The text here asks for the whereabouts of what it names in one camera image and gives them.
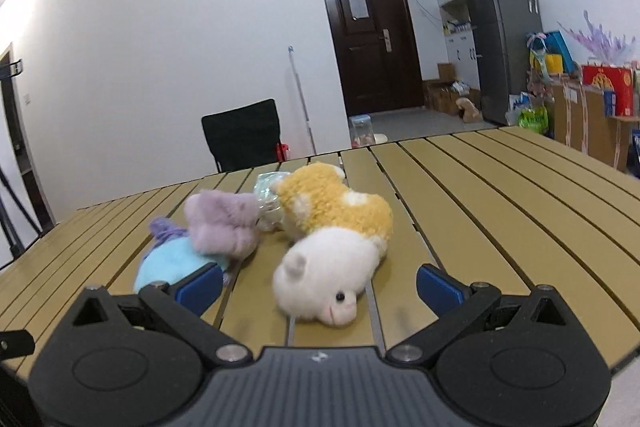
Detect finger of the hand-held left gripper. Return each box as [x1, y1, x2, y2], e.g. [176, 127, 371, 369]
[0, 329, 36, 360]

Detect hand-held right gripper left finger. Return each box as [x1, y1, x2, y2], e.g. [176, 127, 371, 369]
[71, 263, 253, 370]

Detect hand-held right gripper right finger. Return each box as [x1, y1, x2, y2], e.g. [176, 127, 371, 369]
[385, 264, 575, 368]

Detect light blue plush toy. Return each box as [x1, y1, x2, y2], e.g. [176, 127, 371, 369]
[133, 237, 236, 294]

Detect lilac fluffy plush toy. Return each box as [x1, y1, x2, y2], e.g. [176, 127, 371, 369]
[185, 189, 261, 258]

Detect orange and white plush dog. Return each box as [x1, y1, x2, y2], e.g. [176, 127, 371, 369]
[272, 162, 394, 325]

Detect crumpled clear plastic wrapper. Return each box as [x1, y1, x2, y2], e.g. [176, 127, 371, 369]
[252, 172, 291, 233]

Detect black folding chair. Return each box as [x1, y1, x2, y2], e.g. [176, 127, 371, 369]
[201, 99, 283, 172]

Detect blue pet water dispenser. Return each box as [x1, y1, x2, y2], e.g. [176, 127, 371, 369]
[348, 114, 388, 148]

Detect tan plush toy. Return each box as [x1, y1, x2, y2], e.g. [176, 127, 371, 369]
[457, 98, 481, 124]

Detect low open cardboard box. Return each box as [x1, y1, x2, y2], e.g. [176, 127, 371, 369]
[424, 79, 465, 114]

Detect green plastic bag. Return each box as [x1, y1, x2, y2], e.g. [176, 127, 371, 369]
[516, 104, 549, 135]

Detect large taped cardboard box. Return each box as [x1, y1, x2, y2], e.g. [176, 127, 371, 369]
[550, 82, 640, 170]

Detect dark brown door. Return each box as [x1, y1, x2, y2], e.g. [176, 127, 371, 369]
[319, 0, 425, 118]

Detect red gift box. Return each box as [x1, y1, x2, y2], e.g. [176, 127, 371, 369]
[581, 64, 635, 116]

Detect grey refrigerator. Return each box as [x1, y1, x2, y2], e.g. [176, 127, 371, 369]
[454, 0, 543, 126]

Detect blue gift bag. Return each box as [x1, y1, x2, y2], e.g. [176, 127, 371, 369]
[526, 31, 576, 75]

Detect purple decorative wings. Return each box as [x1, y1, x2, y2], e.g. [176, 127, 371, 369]
[557, 10, 640, 68]

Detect white mop handle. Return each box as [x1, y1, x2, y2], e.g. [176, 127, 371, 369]
[287, 46, 317, 155]

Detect dark wooden door frame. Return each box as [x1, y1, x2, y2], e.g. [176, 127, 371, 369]
[0, 42, 53, 233]

